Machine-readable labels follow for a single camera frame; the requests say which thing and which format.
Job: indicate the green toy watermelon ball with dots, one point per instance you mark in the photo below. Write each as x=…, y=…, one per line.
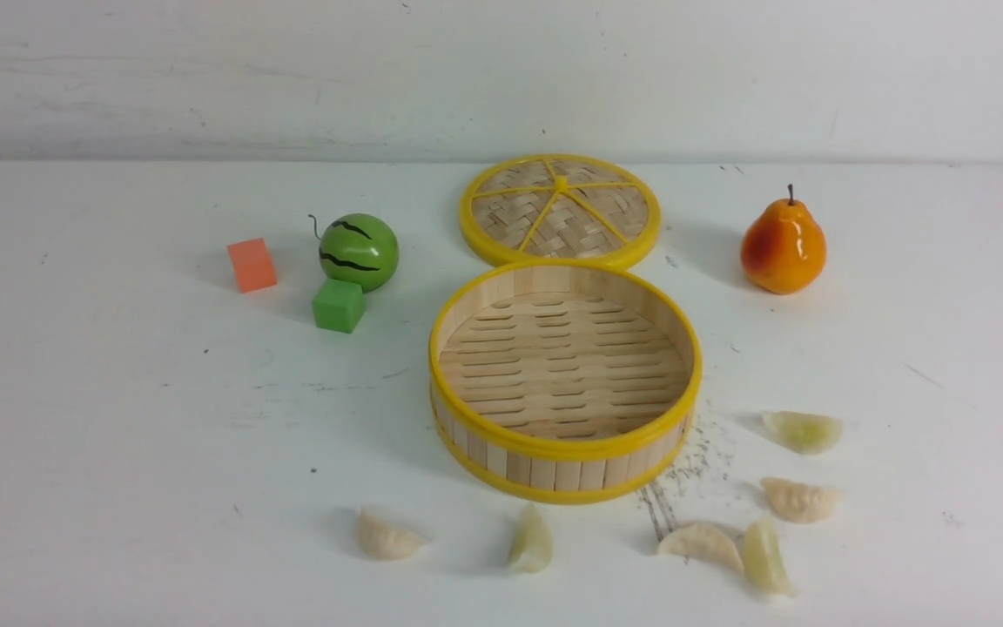
x=358, y=248

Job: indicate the orange cube block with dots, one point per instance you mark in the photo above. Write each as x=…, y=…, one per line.
x=253, y=266

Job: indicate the yellow rimmed woven steamer lid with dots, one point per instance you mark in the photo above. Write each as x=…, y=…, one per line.
x=559, y=206

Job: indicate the beige pleated dumpling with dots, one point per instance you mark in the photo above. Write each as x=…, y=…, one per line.
x=801, y=503

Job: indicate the yellow rimmed bamboo steamer tray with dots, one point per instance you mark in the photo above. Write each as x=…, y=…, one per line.
x=563, y=382

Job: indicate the orange toy pear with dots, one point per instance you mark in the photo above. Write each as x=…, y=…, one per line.
x=784, y=250

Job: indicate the green cube block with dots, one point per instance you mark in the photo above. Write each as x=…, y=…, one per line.
x=339, y=306

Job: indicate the pale green dumpling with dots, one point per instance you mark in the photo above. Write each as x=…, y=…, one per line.
x=532, y=547
x=763, y=563
x=801, y=432

